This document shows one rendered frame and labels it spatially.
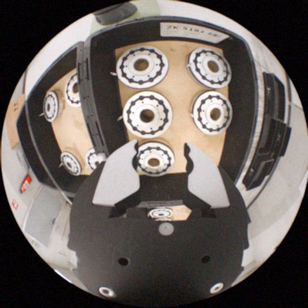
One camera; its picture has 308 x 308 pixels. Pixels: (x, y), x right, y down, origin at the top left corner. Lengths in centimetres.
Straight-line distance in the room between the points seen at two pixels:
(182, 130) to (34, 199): 333
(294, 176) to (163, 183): 297
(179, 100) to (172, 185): 22
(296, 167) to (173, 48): 297
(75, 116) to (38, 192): 309
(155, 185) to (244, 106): 30
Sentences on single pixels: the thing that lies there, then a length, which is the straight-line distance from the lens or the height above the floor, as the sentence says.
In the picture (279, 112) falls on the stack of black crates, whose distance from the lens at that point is 130.
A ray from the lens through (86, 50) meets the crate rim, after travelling 21.
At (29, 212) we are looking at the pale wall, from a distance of 334.
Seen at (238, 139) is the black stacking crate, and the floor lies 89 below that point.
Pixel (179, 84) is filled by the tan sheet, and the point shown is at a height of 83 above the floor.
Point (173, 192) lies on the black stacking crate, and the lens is 29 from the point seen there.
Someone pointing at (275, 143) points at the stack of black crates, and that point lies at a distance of 146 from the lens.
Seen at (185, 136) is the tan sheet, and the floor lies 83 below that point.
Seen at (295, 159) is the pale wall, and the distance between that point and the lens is 299.
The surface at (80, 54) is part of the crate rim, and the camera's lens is 22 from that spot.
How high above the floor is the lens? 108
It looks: 57 degrees down
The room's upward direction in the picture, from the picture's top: 176 degrees counter-clockwise
